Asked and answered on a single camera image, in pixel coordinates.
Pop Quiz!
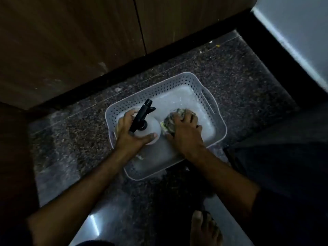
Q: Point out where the grey cleaning cloth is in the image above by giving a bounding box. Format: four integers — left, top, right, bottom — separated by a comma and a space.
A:
163, 108, 198, 137

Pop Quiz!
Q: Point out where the person's right hand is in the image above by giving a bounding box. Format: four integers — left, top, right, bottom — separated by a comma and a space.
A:
164, 109, 205, 162

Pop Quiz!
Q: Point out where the person's right forearm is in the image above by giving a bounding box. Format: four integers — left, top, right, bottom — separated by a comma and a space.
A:
183, 150, 260, 221

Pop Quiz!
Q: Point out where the white perforated plastic basket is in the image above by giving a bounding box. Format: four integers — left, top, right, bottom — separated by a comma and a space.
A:
104, 72, 228, 181

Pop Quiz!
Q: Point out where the dark wooden panel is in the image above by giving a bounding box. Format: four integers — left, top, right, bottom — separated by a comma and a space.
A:
0, 102, 40, 246

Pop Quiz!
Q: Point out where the person's left forearm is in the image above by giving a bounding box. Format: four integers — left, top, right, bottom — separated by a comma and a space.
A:
25, 148, 144, 246

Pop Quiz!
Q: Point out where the white spray bottle black nozzle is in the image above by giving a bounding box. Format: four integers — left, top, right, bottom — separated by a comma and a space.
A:
129, 98, 161, 146

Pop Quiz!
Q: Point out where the person's bare foot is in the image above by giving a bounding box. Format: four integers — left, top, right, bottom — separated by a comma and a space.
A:
191, 210, 223, 246

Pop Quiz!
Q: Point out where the person's left hand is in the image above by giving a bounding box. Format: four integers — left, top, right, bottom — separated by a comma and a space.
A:
114, 109, 158, 158

